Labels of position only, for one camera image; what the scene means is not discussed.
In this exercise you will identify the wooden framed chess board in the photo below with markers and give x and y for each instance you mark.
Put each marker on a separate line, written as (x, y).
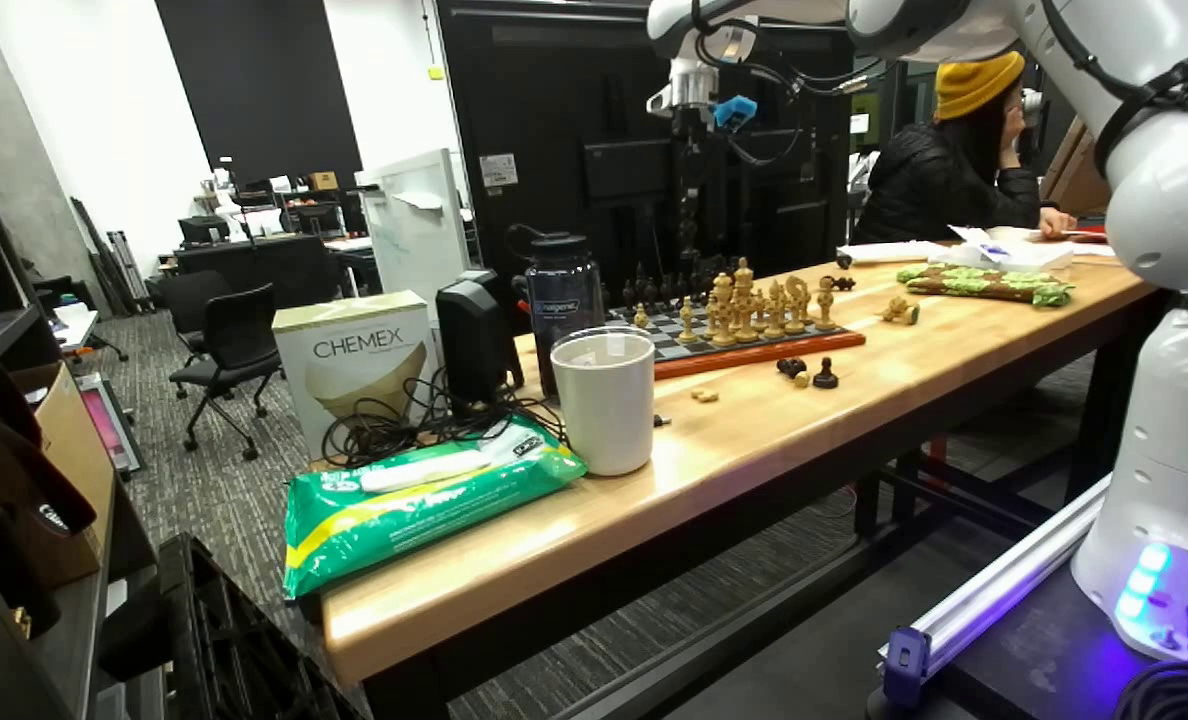
(684, 339)

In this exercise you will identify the white paper cup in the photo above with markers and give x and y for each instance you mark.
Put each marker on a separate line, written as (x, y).
(605, 399)

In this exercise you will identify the person with yellow beanie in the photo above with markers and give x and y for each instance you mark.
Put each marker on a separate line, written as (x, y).
(961, 170)

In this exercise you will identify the black office chair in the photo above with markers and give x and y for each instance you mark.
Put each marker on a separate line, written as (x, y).
(236, 348)

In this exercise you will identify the green wipes package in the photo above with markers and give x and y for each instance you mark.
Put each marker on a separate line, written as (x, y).
(359, 518)

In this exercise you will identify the dark glass jar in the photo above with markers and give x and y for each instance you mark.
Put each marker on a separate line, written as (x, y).
(563, 295)

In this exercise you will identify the dark chess piece standing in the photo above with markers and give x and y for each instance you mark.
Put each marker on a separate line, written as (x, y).
(827, 379)

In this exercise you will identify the Chemex cardboard box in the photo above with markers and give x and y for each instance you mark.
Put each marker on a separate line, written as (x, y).
(353, 362)

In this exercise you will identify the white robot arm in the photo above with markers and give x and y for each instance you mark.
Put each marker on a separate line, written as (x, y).
(1121, 65)

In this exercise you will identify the light wooden piece lying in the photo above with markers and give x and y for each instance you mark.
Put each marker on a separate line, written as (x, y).
(902, 312)

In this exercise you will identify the green brown patterned wooden board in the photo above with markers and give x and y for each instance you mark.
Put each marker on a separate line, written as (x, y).
(986, 281)

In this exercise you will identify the dark chess piece lying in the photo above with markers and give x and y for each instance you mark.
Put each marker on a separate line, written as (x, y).
(788, 364)

